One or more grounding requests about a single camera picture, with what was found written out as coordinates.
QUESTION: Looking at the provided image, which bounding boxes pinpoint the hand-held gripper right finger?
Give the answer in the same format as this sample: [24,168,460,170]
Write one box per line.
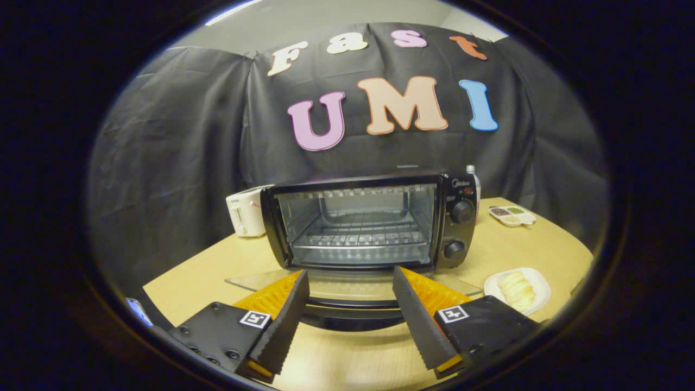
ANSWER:
[392,266,544,380]

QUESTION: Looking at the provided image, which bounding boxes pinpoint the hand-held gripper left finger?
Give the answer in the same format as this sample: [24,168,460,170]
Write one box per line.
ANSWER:
[163,270,310,383]

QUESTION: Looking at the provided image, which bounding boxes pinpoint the black toaster oven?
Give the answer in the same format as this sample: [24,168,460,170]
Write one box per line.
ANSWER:
[225,173,484,332]

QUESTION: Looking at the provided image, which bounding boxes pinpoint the spiral pastry roll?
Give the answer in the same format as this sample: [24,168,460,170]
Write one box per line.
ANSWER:
[498,270,536,311]

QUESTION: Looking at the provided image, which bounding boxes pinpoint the white bread toaster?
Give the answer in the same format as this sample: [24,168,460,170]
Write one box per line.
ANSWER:
[226,184,275,237]

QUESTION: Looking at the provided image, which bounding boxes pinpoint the white square plate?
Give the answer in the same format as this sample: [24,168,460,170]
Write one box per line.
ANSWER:
[483,267,551,317]

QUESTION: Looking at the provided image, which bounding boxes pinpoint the white divided condiment dish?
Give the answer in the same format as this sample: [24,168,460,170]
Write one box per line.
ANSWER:
[489,205,537,227]

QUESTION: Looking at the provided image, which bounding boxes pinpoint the smartphone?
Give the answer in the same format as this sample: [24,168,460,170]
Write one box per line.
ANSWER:
[126,298,154,327]

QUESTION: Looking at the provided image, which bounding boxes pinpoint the clear plastic bottle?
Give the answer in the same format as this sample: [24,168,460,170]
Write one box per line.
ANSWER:
[466,165,482,201]

